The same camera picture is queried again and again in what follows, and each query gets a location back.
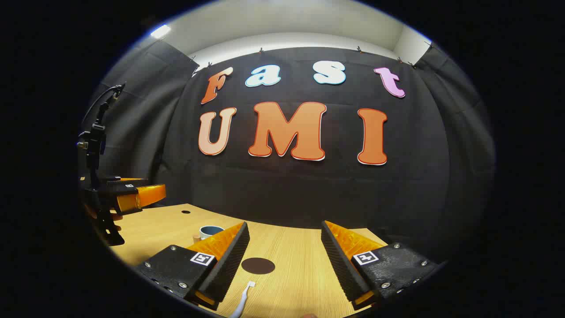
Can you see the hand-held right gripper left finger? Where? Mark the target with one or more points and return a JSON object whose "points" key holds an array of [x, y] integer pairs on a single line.
{"points": [[229, 265]]}

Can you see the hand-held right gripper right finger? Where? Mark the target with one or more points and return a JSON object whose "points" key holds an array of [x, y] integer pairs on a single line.
{"points": [[337, 260]]}

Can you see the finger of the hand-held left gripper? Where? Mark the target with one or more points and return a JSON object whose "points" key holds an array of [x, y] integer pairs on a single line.
{"points": [[117, 191], [128, 182]]}

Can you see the dark round coaster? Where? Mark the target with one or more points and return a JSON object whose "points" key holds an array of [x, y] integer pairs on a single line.
{"points": [[258, 266]]}

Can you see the white toothbrush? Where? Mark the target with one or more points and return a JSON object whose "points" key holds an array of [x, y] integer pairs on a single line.
{"points": [[242, 300]]}

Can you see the blue cup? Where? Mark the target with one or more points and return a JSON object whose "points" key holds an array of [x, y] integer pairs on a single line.
{"points": [[212, 231]]}

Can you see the wooden desktop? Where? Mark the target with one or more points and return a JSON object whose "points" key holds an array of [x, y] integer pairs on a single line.
{"points": [[300, 251]]}

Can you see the black backdrop cloth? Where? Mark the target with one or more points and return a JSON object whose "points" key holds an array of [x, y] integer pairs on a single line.
{"points": [[309, 190]]}

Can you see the ceiling light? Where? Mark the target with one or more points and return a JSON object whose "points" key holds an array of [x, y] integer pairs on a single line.
{"points": [[160, 31]]}

